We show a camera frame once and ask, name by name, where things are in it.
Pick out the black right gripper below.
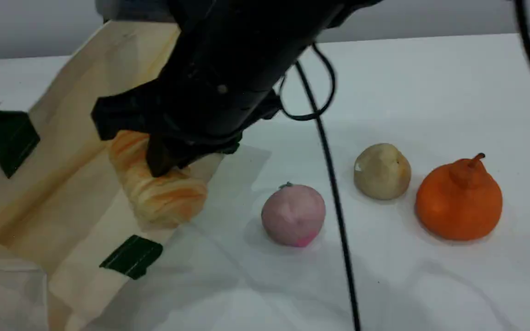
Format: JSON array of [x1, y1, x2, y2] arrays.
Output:
[[91, 18, 334, 178]]

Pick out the long ridged bread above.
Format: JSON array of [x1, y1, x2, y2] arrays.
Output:
[[109, 130, 208, 229]]

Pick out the white canvas bag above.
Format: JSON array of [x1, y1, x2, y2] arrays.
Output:
[[0, 21, 226, 331]]

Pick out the beige pear toy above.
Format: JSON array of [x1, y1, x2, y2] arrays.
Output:
[[353, 143, 412, 201]]

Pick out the pink round peach toy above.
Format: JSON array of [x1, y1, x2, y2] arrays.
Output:
[[260, 183, 326, 248]]

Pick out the orange tangerine with stem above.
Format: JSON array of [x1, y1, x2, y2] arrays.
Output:
[[415, 153, 503, 242]]

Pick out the black looped camera cable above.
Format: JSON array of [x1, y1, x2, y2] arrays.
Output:
[[278, 44, 362, 331]]

